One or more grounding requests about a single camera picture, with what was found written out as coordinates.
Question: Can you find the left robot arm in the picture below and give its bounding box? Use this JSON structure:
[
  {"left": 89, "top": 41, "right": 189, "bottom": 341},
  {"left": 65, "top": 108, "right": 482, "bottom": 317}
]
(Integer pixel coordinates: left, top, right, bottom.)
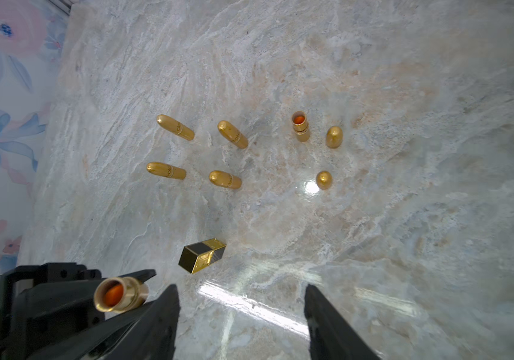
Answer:
[{"left": 0, "top": 262, "right": 156, "bottom": 359}]

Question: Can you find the gold lipstick cap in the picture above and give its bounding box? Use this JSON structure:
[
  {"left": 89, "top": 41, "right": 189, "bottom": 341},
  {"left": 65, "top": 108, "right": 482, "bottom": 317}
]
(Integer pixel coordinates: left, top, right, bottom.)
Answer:
[{"left": 325, "top": 126, "right": 343, "bottom": 149}]

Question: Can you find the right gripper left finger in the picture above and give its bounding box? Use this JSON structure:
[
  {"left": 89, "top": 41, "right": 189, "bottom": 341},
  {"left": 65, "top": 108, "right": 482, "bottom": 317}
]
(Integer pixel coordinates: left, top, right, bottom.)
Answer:
[{"left": 105, "top": 284, "right": 180, "bottom": 360}]

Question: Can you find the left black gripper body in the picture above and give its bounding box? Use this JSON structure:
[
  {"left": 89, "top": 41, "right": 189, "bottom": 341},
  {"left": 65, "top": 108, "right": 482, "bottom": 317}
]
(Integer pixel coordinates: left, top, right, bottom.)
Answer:
[{"left": 0, "top": 262, "right": 135, "bottom": 359}]

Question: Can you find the gold lipstick base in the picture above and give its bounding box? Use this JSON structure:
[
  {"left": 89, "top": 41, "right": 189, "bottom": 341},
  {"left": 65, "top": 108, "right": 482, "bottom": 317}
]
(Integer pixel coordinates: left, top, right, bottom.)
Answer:
[{"left": 292, "top": 111, "right": 310, "bottom": 142}]

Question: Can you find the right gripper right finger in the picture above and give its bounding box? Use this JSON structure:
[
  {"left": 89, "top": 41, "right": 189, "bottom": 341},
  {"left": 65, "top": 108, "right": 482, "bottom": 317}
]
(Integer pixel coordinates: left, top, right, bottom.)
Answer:
[{"left": 304, "top": 284, "right": 379, "bottom": 360}]

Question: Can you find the square gold black lipstick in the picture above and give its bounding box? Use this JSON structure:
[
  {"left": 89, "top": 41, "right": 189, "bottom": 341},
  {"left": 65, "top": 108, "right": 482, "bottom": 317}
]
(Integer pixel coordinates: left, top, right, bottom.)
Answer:
[{"left": 178, "top": 238, "right": 226, "bottom": 274}]

